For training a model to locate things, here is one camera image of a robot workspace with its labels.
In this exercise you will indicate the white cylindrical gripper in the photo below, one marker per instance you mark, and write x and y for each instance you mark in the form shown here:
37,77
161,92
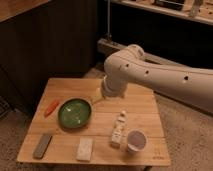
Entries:
110,87

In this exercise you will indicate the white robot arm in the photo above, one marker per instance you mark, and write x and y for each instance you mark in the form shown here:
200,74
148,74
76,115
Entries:
192,86

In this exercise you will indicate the green round plate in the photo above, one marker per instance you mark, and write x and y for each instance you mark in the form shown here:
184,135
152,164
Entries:
74,113

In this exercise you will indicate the wooden table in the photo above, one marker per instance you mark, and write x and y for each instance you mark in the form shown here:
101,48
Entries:
142,114

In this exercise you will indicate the metal base beam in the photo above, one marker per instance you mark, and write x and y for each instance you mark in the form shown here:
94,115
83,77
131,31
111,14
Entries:
108,47

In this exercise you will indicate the orange carrot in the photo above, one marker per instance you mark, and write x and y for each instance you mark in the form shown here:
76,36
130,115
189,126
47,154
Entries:
51,108

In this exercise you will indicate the beige sponge block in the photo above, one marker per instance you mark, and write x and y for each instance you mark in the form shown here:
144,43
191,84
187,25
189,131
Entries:
85,148

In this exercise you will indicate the clear plastic cup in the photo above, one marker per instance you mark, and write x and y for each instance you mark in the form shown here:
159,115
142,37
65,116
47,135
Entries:
136,141

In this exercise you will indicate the vertical metal pole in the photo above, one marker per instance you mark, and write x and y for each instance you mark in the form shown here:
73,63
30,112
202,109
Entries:
108,20

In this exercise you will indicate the wooden shelf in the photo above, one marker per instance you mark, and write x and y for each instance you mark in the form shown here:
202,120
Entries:
200,11

